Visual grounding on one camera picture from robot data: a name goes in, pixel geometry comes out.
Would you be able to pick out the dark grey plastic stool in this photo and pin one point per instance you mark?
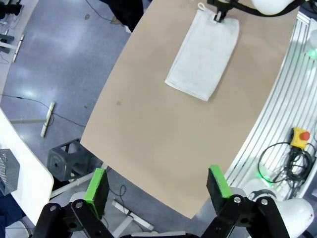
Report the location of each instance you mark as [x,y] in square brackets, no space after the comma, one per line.
[59,161]

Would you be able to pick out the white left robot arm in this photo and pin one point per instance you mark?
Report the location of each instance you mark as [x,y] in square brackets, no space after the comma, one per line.
[292,215]

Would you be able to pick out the pale grey towel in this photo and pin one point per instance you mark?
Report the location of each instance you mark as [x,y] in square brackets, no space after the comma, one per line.
[203,57]

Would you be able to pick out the aluminium profile mounting frame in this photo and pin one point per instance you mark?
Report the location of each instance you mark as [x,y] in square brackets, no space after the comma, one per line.
[280,99]

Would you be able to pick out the yellow emergency stop button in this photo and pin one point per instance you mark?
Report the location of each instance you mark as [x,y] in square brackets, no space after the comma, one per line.
[297,141]

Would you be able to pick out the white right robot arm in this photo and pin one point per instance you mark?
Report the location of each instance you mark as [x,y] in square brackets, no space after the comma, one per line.
[270,6]

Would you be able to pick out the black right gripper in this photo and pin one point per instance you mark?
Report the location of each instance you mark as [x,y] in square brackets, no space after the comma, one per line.
[220,5]

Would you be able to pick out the white table foot bar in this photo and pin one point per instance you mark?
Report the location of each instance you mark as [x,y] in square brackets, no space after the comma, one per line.
[128,214]

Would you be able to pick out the white side table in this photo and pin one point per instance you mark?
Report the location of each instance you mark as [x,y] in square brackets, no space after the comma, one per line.
[24,158]

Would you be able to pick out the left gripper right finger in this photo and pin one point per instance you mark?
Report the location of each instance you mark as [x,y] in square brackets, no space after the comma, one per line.
[215,196]

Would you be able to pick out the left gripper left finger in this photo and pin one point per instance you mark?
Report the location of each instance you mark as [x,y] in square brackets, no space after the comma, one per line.
[99,196]

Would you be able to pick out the grey perforated plastic basket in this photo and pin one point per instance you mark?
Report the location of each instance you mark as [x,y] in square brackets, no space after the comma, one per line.
[8,171]

